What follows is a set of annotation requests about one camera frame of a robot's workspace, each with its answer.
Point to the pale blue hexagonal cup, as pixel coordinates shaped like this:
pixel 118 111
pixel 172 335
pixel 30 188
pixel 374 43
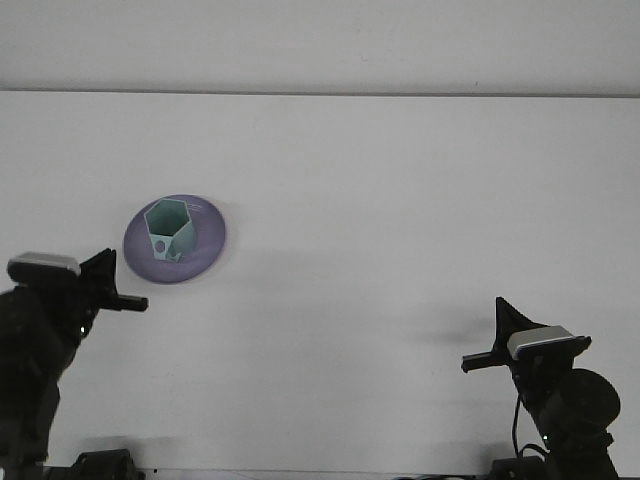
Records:
pixel 172 227

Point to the pale purple round plate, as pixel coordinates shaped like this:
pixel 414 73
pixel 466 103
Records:
pixel 210 240

